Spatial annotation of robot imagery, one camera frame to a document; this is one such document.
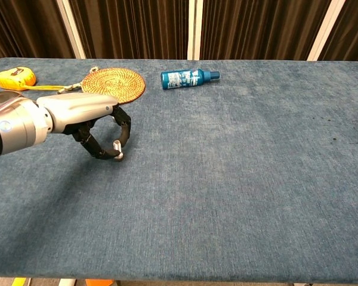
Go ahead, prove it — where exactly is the blue spray bottle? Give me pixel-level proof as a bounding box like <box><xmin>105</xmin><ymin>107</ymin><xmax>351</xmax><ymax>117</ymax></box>
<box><xmin>160</xmin><ymin>68</ymin><xmax>221</xmax><ymax>91</ymax></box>

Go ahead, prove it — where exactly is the silver bolt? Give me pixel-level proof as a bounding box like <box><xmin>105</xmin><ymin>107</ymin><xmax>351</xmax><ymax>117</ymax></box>
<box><xmin>112</xmin><ymin>139</ymin><xmax>125</xmax><ymax>161</ymax></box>

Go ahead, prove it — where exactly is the white frame post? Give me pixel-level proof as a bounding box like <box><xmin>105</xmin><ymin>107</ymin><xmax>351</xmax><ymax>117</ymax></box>
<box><xmin>187</xmin><ymin>0</ymin><xmax>204</xmax><ymax>60</ymax></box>
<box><xmin>55</xmin><ymin>0</ymin><xmax>87</xmax><ymax>60</ymax></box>
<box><xmin>306</xmin><ymin>0</ymin><xmax>346</xmax><ymax>62</ymax></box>

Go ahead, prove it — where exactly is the round woven rattan coaster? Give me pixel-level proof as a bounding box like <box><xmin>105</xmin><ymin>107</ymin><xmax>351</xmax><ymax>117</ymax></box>
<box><xmin>81</xmin><ymin>67</ymin><xmax>146</xmax><ymax>105</ymax></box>

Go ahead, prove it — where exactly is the blue fabric table cover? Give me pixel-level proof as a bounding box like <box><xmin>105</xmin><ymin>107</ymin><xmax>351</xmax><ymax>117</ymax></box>
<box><xmin>0</xmin><ymin>57</ymin><xmax>358</xmax><ymax>282</ymax></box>

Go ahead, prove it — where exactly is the yellow tape measure with strap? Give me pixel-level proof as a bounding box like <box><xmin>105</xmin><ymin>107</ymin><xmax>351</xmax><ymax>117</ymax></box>
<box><xmin>0</xmin><ymin>67</ymin><xmax>81</xmax><ymax>95</ymax></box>

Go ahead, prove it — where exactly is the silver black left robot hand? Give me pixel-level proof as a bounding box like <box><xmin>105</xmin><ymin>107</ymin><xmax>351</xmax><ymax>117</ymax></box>
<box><xmin>37</xmin><ymin>92</ymin><xmax>132</xmax><ymax>161</ymax></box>

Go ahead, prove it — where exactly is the dark brown curtain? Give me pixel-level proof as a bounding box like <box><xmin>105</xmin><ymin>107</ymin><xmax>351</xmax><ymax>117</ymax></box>
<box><xmin>0</xmin><ymin>0</ymin><xmax>358</xmax><ymax>65</ymax></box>

